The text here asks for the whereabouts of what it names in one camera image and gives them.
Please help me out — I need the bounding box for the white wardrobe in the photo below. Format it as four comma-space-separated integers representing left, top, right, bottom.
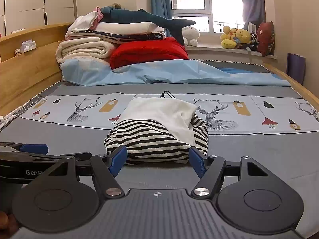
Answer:
0, 0, 76, 36

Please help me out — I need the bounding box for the cream folded blanket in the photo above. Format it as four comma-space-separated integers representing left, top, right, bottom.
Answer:
55, 37, 117, 64

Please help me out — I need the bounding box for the purple board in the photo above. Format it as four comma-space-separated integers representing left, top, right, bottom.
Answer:
287, 53, 306, 85

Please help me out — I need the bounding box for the teal shark plush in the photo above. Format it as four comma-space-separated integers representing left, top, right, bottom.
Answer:
98, 6, 197, 46

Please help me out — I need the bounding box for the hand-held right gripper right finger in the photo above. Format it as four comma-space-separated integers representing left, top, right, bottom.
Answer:
190, 146, 268, 200

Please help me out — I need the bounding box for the deer printed bed cover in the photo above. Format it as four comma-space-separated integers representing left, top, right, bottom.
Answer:
19, 92, 319, 135

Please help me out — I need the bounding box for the light blue sheet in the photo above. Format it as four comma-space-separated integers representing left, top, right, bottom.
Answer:
60, 58, 292, 86

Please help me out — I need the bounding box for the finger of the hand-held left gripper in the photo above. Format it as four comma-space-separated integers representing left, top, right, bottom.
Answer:
0, 142, 49, 155
25, 152, 92, 166

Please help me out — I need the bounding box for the red quilt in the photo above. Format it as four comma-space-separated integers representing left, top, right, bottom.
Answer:
110, 37, 189, 70

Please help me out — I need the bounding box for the pink cloth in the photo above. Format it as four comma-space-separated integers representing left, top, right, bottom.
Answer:
90, 6, 104, 30

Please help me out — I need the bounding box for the navy dotted folded blanket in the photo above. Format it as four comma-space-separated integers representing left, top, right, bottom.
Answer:
65, 31, 167, 42

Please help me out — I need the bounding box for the tissue pack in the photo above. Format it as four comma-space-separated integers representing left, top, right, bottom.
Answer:
20, 39, 37, 53

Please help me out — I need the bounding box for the white cable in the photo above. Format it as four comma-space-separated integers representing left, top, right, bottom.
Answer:
15, 96, 41, 116

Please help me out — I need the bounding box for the white folded cloth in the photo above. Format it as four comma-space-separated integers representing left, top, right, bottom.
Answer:
65, 14, 99, 40

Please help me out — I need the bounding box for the yellow plush toy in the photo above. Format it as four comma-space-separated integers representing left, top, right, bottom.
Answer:
234, 28, 252, 49
221, 25, 237, 49

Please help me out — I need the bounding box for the black white striped hooded garment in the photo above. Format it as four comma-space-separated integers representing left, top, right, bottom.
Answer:
104, 91, 209, 165

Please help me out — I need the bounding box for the white plush toy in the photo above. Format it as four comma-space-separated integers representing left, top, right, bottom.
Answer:
181, 26, 200, 46

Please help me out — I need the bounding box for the grey mattress pad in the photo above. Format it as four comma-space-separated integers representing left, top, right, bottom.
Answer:
0, 60, 319, 197

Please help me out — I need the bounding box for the dark red cushion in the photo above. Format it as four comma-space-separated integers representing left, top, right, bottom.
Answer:
257, 21, 275, 56

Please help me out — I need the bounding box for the striped plush toy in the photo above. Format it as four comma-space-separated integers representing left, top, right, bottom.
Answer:
249, 33, 260, 51

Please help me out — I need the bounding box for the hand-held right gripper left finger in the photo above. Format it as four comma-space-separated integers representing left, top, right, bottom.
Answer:
47, 145, 128, 200

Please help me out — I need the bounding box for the person's left hand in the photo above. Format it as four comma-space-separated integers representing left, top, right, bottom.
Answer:
0, 210, 19, 232

